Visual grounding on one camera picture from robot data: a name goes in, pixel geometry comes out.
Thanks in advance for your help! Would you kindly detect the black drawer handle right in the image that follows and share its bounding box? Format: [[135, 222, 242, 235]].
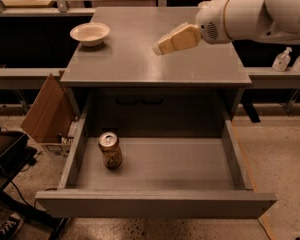
[[141, 95, 163, 105]]

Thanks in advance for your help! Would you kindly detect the black drawer handle left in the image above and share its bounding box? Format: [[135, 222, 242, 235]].
[[116, 95, 139, 105]]

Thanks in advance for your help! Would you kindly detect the cardboard box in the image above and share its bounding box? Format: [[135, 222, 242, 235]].
[[21, 74, 76, 144]]

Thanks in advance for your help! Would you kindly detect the black sneaker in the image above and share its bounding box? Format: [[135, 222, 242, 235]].
[[0, 212, 25, 240]]

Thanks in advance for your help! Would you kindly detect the black cart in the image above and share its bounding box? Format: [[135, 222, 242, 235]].
[[0, 126, 67, 240]]

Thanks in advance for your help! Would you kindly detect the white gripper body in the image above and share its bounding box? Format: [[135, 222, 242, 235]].
[[196, 0, 231, 44]]

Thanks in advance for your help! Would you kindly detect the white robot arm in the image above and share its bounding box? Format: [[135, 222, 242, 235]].
[[153, 0, 300, 55]]

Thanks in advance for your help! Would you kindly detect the black drawer handle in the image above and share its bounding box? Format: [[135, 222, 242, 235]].
[[116, 95, 139, 105], [141, 95, 163, 105]]

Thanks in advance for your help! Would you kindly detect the orange soda can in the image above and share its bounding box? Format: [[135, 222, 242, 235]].
[[98, 132, 123, 169]]

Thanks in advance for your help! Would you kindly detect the open grey top drawer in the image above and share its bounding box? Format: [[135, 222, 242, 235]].
[[36, 93, 277, 219]]

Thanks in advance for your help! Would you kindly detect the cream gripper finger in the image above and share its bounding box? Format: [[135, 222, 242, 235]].
[[153, 22, 201, 55]]

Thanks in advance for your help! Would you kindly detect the grey cabinet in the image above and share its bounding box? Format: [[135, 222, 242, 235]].
[[62, 7, 251, 138]]

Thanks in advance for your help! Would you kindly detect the white bowl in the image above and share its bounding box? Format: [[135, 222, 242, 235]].
[[70, 22, 110, 47]]

